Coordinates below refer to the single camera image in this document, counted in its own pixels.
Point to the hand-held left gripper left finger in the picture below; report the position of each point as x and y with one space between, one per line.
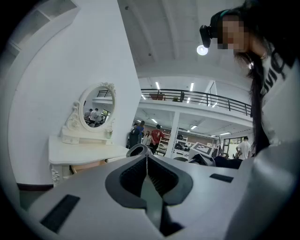
93 199

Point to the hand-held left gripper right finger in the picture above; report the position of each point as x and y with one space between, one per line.
206 206

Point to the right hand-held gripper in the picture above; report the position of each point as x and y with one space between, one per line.
201 147

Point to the large white wooden drawer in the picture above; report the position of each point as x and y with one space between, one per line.
86 166

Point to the white dressing table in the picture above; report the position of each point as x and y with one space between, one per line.
82 152

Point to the white shelf rack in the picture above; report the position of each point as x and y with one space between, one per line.
181 146

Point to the row of ceiling light strips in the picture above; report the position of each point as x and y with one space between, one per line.
192 86

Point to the small vase with flowers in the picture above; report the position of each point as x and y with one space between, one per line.
109 134

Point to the black metal railing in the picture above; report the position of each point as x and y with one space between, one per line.
164 89

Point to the ornate white oval mirror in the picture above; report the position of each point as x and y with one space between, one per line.
75 119

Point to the white printed shirt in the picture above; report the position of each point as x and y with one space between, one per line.
281 105

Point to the round ceiling lamp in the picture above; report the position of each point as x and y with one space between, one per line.
202 50

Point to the white open shelf cabinet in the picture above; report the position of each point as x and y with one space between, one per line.
35 23

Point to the black head camera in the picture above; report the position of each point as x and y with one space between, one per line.
206 35

